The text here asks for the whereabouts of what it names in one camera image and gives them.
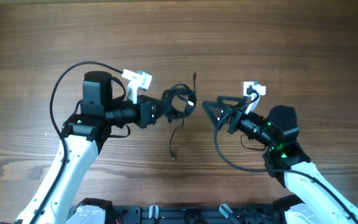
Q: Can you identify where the black USB cable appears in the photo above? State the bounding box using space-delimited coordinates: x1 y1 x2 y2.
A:
161 72 198 161

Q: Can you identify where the right camera black cable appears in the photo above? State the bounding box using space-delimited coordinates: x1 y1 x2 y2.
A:
213 86 358 224

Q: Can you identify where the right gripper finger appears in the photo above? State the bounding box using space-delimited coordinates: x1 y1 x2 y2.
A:
217 96 247 108
202 101 232 127

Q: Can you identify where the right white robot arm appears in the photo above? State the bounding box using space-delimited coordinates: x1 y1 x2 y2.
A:
202 96 358 223

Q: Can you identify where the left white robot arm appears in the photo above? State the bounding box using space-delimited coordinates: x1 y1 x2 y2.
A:
16 69 170 223

